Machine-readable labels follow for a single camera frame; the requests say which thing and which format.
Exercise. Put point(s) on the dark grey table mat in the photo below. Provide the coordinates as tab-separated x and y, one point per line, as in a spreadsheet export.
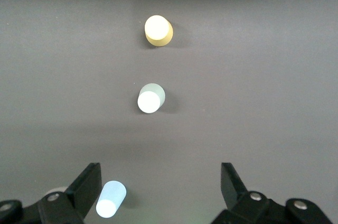
237	76

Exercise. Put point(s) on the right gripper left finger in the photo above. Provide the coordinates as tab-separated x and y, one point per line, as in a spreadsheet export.
84	189

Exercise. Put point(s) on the pale green plastic cup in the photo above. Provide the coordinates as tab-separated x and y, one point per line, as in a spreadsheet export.
149	101

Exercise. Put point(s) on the light blue plastic cup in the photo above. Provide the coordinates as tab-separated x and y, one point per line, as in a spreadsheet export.
111	197

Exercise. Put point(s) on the yellow plastic cup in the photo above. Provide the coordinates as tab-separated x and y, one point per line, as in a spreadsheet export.
157	27

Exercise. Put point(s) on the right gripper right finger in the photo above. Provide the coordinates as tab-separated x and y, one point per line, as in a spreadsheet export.
235	192

